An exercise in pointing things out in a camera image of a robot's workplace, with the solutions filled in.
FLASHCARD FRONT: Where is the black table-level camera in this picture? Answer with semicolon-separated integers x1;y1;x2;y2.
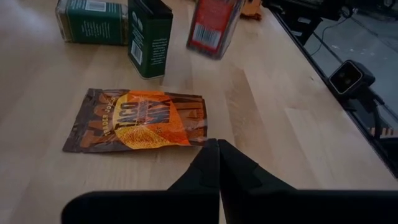
327;59;386;113

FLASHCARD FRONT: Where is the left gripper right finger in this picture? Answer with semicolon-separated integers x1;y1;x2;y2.
217;138;398;224

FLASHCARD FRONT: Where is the orange taco mix packet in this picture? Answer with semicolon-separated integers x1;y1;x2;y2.
62;88;208;154

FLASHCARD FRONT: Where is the green black pepper tin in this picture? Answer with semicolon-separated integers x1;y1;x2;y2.
127;0;174;80

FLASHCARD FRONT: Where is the black cable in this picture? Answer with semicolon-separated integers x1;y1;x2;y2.
310;15;353;57

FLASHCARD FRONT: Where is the green lid oregano glass jar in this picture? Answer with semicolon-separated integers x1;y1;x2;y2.
55;0;129;46

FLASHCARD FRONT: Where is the red patterned paprika tin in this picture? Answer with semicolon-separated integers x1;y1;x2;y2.
186;0;246;60

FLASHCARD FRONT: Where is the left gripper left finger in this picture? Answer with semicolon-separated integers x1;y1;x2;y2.
60;138;221;224

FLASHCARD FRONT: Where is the black aluminium frame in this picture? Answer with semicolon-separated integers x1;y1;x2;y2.
264;0;398;180

